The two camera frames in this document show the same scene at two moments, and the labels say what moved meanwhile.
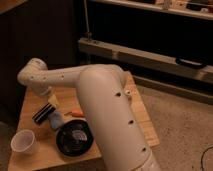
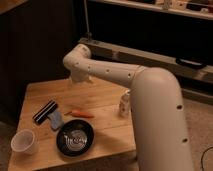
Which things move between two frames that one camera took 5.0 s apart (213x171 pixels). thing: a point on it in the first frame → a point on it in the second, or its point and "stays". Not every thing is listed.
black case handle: (191, 63) stays
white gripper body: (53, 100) → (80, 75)
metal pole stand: (88, 34) stays
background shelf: (195, 8) stays
